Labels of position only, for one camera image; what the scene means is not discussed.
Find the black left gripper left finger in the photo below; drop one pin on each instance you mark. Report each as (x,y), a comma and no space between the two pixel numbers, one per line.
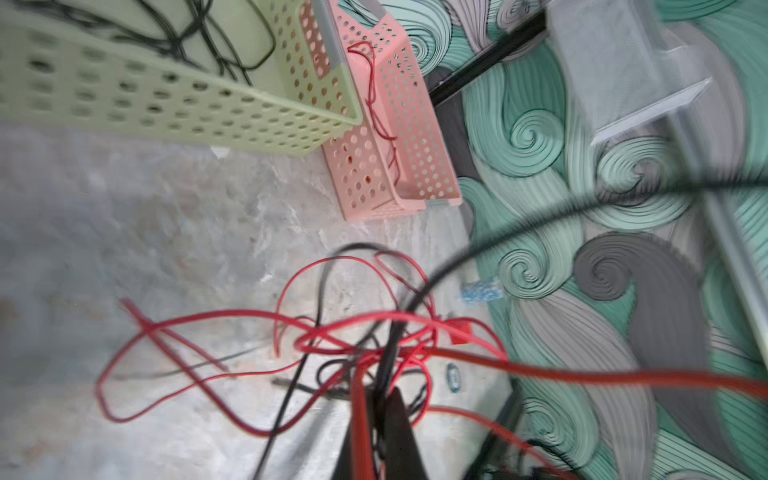
(357,459)

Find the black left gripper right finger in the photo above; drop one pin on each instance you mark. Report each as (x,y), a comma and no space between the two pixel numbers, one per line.
(402,460)

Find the pink plastic basket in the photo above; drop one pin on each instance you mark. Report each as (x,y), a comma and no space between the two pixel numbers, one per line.
(395,162)

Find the round black blue token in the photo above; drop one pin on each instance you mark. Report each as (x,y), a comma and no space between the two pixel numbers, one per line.
(453,378)

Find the small red cube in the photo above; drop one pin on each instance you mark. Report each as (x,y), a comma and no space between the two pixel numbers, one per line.
(460,331)

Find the small blue patterned packet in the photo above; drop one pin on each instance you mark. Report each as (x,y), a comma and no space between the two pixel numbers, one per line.
(482,291)

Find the middle light green basket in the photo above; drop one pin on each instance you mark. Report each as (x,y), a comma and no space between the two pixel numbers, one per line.
(252,75)

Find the clear acrylic wall box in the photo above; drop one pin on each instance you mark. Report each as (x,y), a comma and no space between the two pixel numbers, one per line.
(618,65)

